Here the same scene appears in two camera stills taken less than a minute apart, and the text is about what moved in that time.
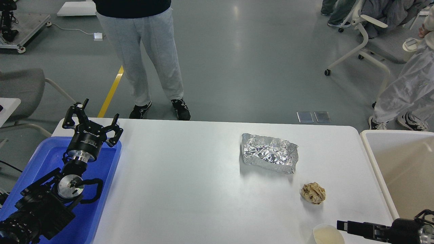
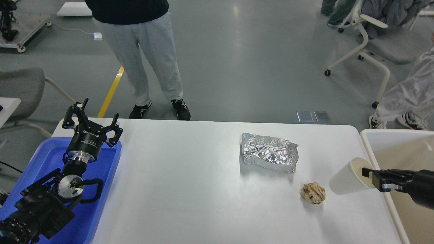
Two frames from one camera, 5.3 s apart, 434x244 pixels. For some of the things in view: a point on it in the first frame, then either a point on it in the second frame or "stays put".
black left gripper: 89,137 stays put
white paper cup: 327,234 to 349,179
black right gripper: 402,231 to 422,190
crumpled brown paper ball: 312,192 stays put
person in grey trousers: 125,21 stays put
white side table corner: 9,105 stays put
